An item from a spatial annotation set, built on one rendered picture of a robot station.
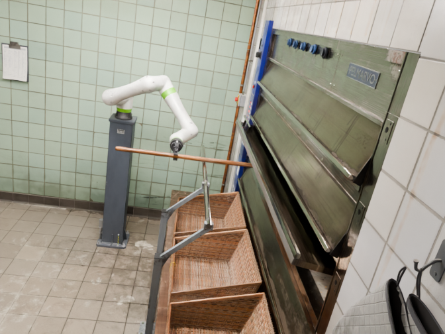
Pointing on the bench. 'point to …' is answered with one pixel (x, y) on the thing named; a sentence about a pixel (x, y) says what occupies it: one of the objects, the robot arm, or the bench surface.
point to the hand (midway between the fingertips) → (175, 155)
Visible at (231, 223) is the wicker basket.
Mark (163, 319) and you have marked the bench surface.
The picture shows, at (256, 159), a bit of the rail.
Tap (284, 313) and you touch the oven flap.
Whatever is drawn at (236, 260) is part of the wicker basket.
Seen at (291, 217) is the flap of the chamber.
